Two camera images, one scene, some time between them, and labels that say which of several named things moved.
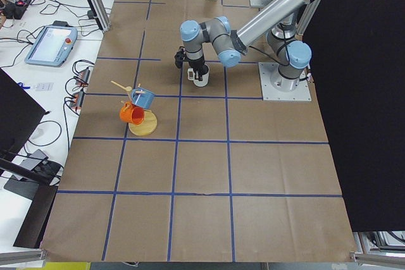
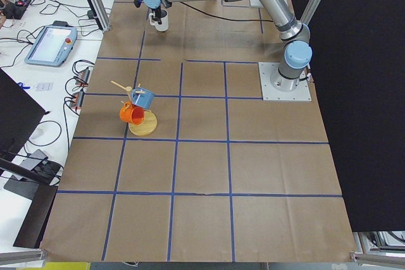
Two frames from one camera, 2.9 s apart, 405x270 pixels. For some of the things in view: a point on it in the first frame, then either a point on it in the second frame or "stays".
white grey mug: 191,76 -> 164,18
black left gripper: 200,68 -> 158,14
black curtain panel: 355,38 stays
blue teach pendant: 54,46 stays
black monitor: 20,114 stays
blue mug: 142,97 stays
